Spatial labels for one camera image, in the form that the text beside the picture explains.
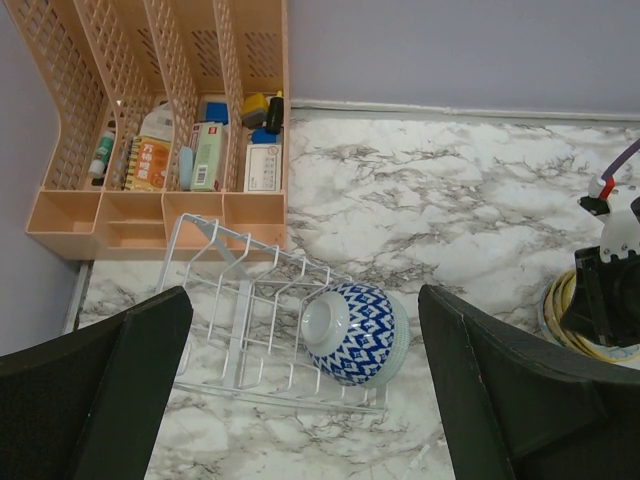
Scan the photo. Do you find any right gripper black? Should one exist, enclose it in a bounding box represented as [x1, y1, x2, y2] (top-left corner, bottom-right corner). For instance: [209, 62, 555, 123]
[560, 247, 639, 347]

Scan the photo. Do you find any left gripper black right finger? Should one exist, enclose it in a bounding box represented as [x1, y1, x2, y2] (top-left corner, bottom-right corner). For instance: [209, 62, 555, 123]
[418, 284, 639, 479]

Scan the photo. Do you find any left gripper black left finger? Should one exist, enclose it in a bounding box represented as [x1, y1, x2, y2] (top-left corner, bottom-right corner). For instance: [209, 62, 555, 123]
[1, 287, 193, 479]

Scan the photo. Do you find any yellow teal patterned bowl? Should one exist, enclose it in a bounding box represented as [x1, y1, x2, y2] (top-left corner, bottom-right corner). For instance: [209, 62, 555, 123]
[537, 268, 640, 365]

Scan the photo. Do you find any red and blue patterned bowl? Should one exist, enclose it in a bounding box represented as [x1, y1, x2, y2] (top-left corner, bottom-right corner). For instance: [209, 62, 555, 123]
[301, 282, 395, 389]

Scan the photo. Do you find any glue stick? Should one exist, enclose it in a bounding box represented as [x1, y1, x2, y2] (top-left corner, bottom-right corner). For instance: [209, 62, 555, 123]
[88, 131, 115, 178]

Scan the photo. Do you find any light blue tube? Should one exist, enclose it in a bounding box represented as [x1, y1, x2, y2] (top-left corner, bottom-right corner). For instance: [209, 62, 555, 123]
[178, 146, 194, 191]

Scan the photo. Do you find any orange plastic file organizer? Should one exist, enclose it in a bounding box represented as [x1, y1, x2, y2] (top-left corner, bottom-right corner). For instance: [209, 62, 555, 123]
[6, 1, 289, 260]

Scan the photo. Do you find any white card box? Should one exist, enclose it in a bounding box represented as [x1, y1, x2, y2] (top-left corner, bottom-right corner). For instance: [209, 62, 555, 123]
[244, 144, 282, 193]

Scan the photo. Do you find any green staple box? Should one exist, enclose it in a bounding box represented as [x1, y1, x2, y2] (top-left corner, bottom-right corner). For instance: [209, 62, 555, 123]
[189, 122, 227, 192]

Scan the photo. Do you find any blue small block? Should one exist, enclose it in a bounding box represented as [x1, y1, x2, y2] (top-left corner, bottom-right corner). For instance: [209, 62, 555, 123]
[250, 128, 278, 144]

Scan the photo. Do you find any blue eraser block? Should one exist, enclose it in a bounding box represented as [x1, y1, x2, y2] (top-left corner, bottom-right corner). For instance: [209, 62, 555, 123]
[204, 102, 229, 125]

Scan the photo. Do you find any yellow black eraser block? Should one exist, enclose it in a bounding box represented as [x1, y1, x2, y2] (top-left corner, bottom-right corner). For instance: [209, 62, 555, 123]
[241, 93, 269, 129]

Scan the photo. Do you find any black yellow marker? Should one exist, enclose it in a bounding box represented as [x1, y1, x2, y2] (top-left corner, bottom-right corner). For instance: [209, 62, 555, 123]
[265, 90, 284, 135]

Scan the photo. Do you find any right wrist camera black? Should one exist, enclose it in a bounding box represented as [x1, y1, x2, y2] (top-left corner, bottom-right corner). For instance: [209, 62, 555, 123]
[577, 175, 640, 265]

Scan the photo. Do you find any white wire dish rack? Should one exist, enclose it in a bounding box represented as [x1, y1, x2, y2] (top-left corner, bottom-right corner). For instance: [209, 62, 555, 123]
[156, 213, 387, 412]

